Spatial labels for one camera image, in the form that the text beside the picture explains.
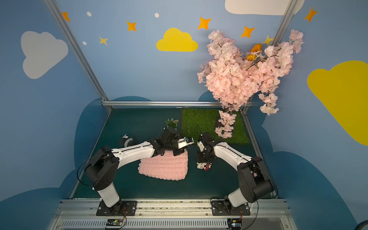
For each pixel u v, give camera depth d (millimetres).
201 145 848
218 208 747
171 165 835
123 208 733
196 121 1120
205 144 636
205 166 868
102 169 466
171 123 1017
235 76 675
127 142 933
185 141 745
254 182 441
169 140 704
